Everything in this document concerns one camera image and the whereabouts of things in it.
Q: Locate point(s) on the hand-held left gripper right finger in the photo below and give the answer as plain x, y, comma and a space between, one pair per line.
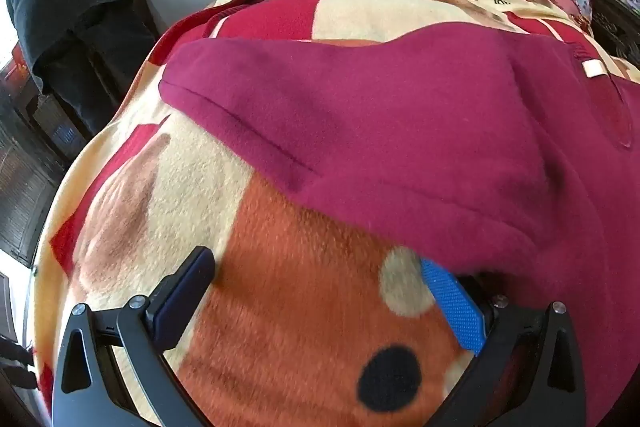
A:
456, 307

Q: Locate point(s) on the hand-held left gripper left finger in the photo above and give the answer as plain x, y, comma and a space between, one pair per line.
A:
184, 303

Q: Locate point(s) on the maroon sweater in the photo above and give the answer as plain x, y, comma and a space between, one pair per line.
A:
400, 132

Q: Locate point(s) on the printed fleece blanket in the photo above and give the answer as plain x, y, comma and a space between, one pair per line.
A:
300, 307

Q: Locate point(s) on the dark cloth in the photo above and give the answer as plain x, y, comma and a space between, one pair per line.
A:
17, 362

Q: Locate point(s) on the dark wooden furniture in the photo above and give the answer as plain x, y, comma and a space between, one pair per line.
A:
25, 187

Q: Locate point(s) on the dark carved wooden headboard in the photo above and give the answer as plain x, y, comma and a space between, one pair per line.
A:
610, 22

